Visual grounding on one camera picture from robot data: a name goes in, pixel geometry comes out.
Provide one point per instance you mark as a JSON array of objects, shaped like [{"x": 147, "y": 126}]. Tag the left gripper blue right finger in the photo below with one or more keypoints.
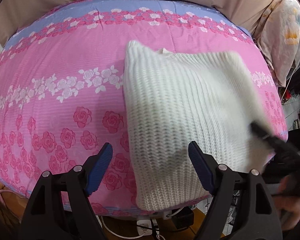
[{"x": 201, "y": 167}]

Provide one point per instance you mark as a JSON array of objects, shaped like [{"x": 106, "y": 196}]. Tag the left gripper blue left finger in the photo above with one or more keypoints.
[{"x": 96, "y": 167}]

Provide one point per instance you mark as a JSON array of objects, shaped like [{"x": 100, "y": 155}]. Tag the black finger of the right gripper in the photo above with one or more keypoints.
[{"x": 264, "y": 135}]

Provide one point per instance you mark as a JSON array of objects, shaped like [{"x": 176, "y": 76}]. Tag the white red black knit sweater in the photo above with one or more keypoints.
[{"x": 174, "y": 99}]

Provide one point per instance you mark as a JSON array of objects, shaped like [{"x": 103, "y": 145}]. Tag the pink rose pattern quilt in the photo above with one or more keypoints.
[{"x": 61, "y": 87}]

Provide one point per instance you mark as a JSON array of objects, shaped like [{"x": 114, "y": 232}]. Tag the floral pale pillow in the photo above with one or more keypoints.
[{"x": 278, "y": 38}]

